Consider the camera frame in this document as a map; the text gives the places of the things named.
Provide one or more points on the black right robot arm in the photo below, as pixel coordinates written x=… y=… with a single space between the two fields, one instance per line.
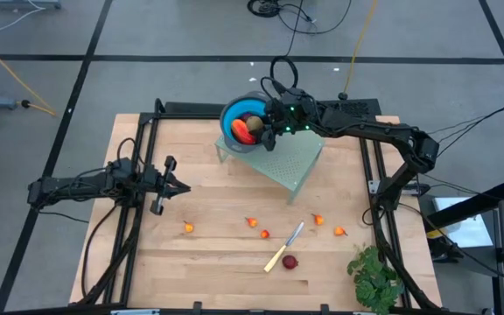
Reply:
x=387 y=129

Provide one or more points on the red-orange toy mango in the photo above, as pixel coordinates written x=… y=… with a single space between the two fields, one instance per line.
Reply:
x=241 y=131

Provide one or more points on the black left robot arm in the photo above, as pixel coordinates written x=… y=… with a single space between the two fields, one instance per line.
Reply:
x=72 y=188

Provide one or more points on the brown-green toy kiwi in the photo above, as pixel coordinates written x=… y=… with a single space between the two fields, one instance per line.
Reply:
x=255 y=124

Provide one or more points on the small red pepper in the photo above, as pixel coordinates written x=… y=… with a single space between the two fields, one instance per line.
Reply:
x=264 y=234

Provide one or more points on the small orange toy pear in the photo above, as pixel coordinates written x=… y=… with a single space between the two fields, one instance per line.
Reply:
x=338 y=231
x=188 y=227
x=252 y=222

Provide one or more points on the artificial green potted plant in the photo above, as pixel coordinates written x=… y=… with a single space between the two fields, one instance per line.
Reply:
x=374 y=284

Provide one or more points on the black table clamp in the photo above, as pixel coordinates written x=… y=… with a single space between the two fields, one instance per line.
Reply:
x=197 y=307
x=324 y=308

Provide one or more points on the black metal beam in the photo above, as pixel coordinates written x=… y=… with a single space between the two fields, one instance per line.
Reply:
x=475 y=203

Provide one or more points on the black aluminium table frame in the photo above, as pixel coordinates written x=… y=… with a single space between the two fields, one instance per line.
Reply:
x=182 y=116

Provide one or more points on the pale green perforated metal shelf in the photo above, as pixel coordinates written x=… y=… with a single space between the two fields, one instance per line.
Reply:
x=291 y=166

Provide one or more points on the blue collapsible colander grey rim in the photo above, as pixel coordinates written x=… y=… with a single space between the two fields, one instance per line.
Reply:
x=230 y=118

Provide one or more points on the white flat panel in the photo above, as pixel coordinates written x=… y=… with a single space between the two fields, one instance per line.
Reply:
x=466 y=227

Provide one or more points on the silver aluminium bracket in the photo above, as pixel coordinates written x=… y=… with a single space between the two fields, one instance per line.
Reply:
x=374 y=186

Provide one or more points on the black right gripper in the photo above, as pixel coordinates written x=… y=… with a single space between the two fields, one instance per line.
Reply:
x=296 y=116

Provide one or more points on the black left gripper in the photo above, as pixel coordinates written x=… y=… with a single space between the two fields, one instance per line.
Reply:
x=151 y=181

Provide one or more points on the small orange pepper right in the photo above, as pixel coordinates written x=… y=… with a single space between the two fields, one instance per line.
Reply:
x=319 y=219

